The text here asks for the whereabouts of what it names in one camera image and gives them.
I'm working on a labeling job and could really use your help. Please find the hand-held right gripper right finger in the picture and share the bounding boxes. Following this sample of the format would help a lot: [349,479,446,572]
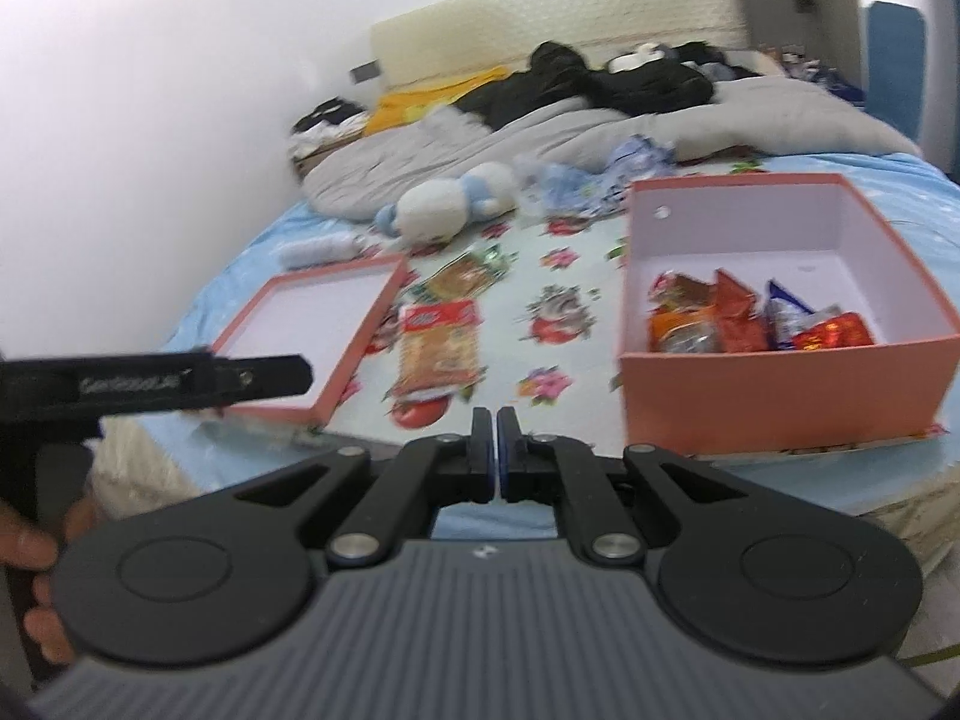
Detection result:
[499,406,752,568]

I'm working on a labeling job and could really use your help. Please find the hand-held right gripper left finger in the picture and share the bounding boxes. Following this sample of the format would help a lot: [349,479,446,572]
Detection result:
[232,406,498,568]

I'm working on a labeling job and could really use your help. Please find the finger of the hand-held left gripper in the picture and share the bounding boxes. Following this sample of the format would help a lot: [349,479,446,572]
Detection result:
[213,354,315,400]

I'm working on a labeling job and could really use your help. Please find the orange crinkled snack packet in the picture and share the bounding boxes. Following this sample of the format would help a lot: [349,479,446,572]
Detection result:
[648,273,722,354]

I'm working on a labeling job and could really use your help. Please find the pink cardboard box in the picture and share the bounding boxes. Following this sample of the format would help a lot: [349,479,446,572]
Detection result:
[618,172,960,460]

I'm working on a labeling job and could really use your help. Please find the red orange snack packet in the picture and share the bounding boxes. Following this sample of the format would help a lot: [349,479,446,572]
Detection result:
[712,269,774,353]

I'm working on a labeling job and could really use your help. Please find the blue white snack packet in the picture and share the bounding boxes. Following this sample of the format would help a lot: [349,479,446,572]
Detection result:
[764,278,842,350]

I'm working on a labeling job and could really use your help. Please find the shiny red snack packet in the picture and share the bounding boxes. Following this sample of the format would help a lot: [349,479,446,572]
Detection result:
[793,312,878,350]

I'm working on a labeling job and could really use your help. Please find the person's left hand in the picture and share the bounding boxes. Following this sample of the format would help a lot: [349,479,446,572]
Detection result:
[0,498,100,666]

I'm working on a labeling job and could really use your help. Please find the pink box lid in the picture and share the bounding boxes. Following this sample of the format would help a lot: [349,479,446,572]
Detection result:
[211,254,410,429]

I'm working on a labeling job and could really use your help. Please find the large orange snack packet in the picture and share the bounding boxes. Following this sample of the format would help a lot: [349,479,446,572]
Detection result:
[393,298,482,401]

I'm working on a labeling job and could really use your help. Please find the green brown snack packet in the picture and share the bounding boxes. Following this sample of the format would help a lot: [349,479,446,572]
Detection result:
[415,243,516,302]

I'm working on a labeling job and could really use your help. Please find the white blue plush toy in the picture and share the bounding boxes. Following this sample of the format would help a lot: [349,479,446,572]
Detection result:
[374,162,520,242]

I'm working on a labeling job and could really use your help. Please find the black white clothes pile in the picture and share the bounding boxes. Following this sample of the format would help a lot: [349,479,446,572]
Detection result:
[290,97,374,167]

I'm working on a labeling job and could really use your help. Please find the blue white plastic bag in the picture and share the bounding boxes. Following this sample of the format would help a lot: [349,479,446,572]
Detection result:
[523,134,677,220]

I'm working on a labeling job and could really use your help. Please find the yellow cloth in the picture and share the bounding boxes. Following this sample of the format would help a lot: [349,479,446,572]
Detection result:
[363,67,512,137]

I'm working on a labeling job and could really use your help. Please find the white black garment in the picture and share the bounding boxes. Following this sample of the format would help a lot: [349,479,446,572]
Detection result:
[606,40,760,81]

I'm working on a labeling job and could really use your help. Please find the grey duvet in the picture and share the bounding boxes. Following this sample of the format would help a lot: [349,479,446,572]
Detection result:
[303,78,921,220]

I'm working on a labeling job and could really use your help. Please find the cream padded headboard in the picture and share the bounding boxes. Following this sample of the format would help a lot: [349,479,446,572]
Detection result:
[370,0,749,89]

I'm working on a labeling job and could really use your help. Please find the bottles on desk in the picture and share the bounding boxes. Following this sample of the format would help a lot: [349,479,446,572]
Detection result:
[778,44,865,104]

